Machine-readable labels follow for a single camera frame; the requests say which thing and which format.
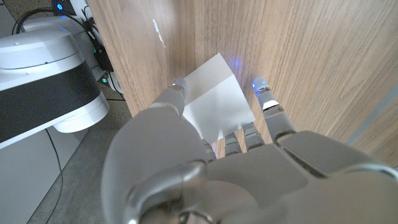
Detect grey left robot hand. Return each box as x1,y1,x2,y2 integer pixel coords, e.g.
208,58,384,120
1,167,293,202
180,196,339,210
101,77,398,224

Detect white cube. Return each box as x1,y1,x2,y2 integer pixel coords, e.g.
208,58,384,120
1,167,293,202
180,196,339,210
182,52,256,144

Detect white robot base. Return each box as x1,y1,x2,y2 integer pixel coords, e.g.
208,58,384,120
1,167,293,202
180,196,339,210
12,7,108,82

